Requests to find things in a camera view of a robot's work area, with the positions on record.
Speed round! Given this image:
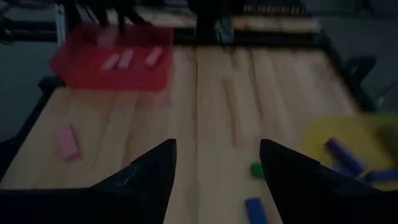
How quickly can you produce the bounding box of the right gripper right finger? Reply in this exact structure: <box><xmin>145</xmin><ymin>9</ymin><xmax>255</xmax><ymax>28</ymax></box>
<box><xmin>259</xmin><ymin>138</ymin><xmax>398</xmax><ymax>224</ymax></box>

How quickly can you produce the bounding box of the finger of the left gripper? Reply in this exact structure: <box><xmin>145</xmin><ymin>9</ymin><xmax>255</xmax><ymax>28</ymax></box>
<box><xmin>93</xmin><ymin>6</ymin><xmax>110</xmax><ymax>30</ymax></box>
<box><xmin>115</xmin><ymin>7</ymin><xmax>129</xmax><ymax>35</ymax></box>

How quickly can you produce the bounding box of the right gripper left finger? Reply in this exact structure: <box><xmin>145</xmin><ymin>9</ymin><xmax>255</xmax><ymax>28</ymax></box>
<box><xmin>0</xmin><ymin>139</ymin><xmax>177</xmax><ymax>224</ymax></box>

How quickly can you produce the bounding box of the blue wooden block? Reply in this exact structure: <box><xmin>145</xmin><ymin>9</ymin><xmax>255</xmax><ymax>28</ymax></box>
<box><xmin>244</xmin><ymin>197</ymin><xmax>270</xmax><ymax>224</ymax></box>
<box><xmin>331</xmin><ymin>160</ymin><xmax>358</xmax><ymax>179</ymax></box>
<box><xmin>362</xmin><ymin>169</ymin><xmax>398</xmax><ymax>184</ymax></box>
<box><xmin>323</xmin><ymin>138</ymin><xmax>366</xmax><ymax>177</ymax></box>

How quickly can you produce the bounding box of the pink wooden block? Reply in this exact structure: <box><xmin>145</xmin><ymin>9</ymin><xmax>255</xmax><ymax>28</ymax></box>
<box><xmin>145</xmin><ymin>46</ymin><xmax>163</xmax><ymax>67</ymax></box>
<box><xmin>58</xmin><ymin>124</ymin><xmax>82</xmax><ymax>162</ymax></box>
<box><xmin>118</xmin><ymin>49</ymin><xmax>134</xmax><ymax>70</ymax></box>
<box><xmin>101</xmin><ymin>53</ymin><xmax>121</xmax><ymax>71</ymax></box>

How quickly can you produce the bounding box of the red translucent plastic bin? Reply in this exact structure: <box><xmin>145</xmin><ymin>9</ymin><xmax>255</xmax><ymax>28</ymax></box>
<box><xmin>49</xmin><ymin>22</ymin><xmax>175</xmax><ymax>93</ymax></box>

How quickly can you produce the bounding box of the yellow translucent plastic bin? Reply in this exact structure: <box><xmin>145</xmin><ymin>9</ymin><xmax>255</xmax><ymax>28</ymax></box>
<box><xmin>302</xmin><ymin>114</ymin><xmax>398</xmax><ymax>191</ymax></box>

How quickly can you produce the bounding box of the green wooden block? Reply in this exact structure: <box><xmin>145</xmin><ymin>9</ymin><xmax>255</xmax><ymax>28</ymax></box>
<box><xmin>250</xmin><ymin>161</ymin><xmax>266</xmax><ymax>180</ymax></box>

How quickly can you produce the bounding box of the grey laptop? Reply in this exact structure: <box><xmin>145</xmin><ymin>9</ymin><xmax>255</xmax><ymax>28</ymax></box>
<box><xmin>242</xmin><ymin>0</ymin><xmax>308</xmax><ymax>16</ymax></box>

